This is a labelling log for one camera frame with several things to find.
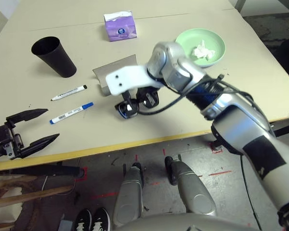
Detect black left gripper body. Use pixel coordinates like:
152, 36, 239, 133
0, 125, 24, 160

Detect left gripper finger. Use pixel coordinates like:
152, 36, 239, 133
20, 133, 60, 158
6, 108, 49, 127

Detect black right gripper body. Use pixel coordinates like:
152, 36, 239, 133
136, 87, 159, 109

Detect black sunglasses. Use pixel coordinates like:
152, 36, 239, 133
114, 97, 159, 119

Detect light green plate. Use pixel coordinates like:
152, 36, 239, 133
175, 28, 226, 68

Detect white tissue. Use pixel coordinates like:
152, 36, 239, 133
191, 39, 217, 61

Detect black table leg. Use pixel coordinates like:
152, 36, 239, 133
4, 165, 85, 178
211, 139, 223, 152
271, 119, 289, 138

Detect curved dark wooden bar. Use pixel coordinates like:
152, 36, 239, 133
0, 175, 38, 193

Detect blue-capped whiteboard marker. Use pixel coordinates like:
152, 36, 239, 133
49, 102, 94, 125

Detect grey open glasses case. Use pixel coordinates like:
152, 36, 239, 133
92, 54, 138, 97

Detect black-capped whiteboard marker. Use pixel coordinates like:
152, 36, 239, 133
50, 85, 88, 102

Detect wooden stick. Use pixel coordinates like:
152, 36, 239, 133
0, 185, 73, 210

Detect black plastic cup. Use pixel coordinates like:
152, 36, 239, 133
31, 36, 77, 78

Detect white sack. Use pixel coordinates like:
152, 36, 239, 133
0, 187, 24, 224

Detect purple tissue pack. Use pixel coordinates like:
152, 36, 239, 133
103, 10, 138, 42

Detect grey blue box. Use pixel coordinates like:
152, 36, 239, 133
59, 220, 75, 231

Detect black white-laced sneaker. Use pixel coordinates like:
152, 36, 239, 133
91, 207, 111, 231
74, 208, 92, 231

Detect silver robot left leg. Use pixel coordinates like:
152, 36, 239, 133
112, 162, 145, 227

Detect silver robot leg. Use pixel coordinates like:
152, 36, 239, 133
165, 155, 218, 217
112, 162, 145, 227

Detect silver robot right leg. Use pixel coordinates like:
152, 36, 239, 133
165, 155, 218, 217

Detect grey robot torso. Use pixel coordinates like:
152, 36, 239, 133
115, 213, 253, 231

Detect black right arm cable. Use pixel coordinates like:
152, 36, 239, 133
121, 74, 280, 138

